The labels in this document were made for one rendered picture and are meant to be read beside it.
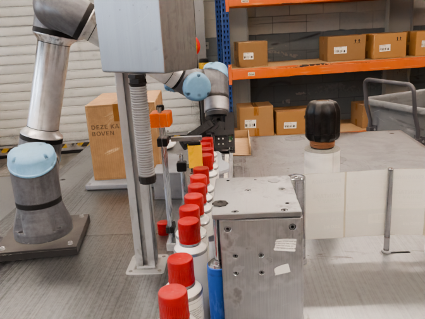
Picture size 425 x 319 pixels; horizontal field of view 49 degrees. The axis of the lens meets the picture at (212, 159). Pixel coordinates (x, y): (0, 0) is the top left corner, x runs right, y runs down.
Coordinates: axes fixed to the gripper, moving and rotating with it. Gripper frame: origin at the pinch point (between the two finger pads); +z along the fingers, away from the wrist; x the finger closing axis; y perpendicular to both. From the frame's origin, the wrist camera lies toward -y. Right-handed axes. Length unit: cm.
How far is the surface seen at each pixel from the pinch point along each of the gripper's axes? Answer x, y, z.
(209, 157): -31.4, 1.7, 1.1
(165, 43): -58, -4, -13
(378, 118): 180, 105, -74
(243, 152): 60, 10, -23
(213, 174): -29.7, 2.4, 4.5
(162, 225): -8.6, -12.8, 13.3
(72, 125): 366, -181, -140
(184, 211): -58, -1, 16
